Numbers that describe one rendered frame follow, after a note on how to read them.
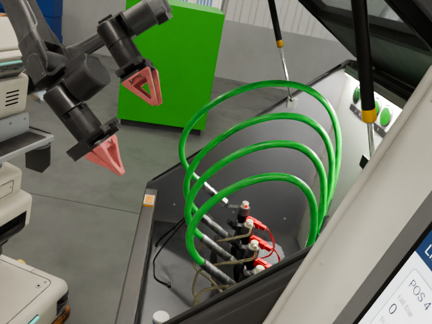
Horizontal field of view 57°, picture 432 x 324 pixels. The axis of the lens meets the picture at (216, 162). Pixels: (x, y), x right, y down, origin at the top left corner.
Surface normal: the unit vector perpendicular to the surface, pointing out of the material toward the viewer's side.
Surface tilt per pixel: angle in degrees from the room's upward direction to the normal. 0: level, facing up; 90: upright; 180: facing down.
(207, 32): 90
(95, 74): 44
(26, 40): 71
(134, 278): 0
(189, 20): 90
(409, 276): 76
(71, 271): 0
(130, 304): 0
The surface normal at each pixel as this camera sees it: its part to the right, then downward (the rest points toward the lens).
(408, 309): -0.91, -0.35
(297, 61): -0.06, 0.40
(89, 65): 0.79, -0.47
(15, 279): 0.18, -0.89
